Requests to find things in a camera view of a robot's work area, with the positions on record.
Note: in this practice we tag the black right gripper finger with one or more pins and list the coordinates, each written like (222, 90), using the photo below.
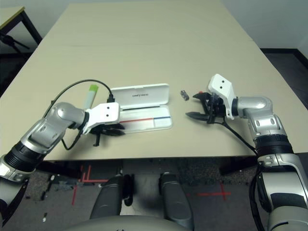
(203, 96)
(198, 116)

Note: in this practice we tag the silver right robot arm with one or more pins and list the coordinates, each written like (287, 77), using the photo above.
(264, 120)

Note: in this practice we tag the grey robot torso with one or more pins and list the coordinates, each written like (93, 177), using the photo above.
(127, 223)

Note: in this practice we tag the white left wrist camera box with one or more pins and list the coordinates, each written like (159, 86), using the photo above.
(106, 113)

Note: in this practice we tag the small black silver sharpener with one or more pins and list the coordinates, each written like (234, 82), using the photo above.
(184, 95)

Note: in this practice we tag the dark grey right robot leg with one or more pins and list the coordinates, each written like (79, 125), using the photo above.
(175, 199)

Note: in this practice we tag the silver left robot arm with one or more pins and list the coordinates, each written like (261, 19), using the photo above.
(43, 130)

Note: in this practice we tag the dark grey robot leg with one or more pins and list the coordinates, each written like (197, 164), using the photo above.
(108, 197)
(175, 199)

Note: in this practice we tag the beige side table black frame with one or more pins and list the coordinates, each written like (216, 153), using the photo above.
(9, 15)

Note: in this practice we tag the dark grey left robot leg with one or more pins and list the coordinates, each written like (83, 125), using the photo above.
(108, 197)

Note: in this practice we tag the white eraser with green end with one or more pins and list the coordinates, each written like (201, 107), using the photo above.
(90, 98)

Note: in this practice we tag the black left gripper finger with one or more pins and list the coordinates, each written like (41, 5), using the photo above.
(113, 132)
(118, 126)

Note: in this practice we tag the black tripod stand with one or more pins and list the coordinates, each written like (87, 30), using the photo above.
(9, 40)

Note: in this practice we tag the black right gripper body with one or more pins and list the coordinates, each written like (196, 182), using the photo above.
(216, 108)

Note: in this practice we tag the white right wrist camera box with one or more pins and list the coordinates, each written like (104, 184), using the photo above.
(222, 86)

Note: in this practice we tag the white plastic pencil case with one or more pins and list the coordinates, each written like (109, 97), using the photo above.
(144, 101)

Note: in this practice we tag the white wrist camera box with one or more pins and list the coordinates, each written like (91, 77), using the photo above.
(222, 86)
(106, 113)

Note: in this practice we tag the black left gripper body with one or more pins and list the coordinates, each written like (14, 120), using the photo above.
(96, 139)

